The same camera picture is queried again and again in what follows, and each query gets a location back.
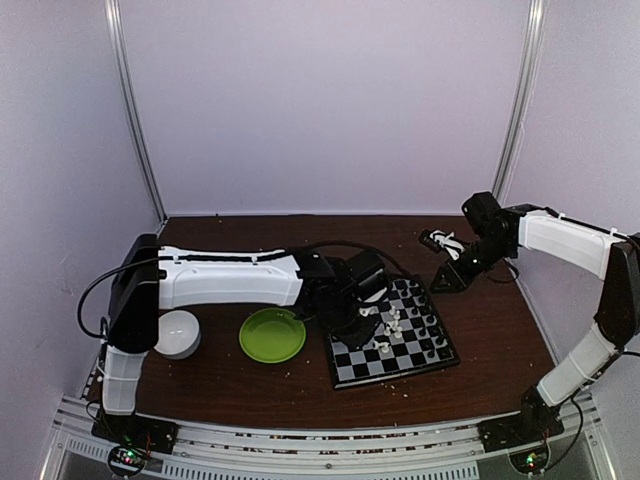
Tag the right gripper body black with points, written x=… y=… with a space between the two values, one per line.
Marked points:
x=489 y=253

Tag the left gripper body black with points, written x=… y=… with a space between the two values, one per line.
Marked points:
x=340 y=324

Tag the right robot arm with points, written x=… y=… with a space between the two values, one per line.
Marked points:
x=596 y=269

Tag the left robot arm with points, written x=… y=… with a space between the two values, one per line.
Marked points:
x=155 y=278

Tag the black and white chessboard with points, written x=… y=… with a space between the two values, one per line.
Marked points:
x=409 y=339

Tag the lime green plate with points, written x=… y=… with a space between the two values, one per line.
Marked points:
x=272 y=336

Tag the white bowl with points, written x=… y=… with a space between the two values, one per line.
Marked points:
x=179 y=335

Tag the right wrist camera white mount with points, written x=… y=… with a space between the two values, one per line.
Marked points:
x=439 y=241

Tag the right aluminium corner post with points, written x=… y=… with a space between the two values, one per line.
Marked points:
x=523 y=93

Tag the aluminium corner post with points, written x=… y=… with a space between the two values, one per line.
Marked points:
x=523 y=93
x=118 y=44

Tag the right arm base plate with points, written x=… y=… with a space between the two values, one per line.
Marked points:
x=512 y=431

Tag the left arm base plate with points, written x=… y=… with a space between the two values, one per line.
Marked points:
x=140 y=432

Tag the aluminium front rail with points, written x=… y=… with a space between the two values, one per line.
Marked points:
x=445 y=450

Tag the left aluminium corner post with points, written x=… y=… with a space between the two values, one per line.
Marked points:
x=118 y=44

